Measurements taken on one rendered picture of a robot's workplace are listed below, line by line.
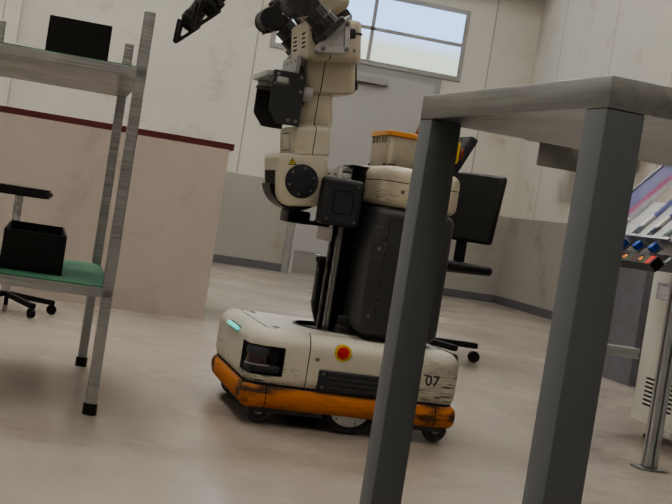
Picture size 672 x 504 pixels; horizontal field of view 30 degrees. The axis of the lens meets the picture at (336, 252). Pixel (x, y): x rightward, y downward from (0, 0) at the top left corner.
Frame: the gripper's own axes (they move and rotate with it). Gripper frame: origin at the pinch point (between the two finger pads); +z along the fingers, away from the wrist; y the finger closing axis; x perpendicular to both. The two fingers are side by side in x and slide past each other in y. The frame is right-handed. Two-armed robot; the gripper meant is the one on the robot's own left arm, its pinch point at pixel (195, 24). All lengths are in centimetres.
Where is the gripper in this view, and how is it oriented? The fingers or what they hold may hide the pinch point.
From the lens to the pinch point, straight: 370.5
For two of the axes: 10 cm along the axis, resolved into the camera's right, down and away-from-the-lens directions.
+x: 7.9, 5.6, 2.4
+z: -5.6, 8.2, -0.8
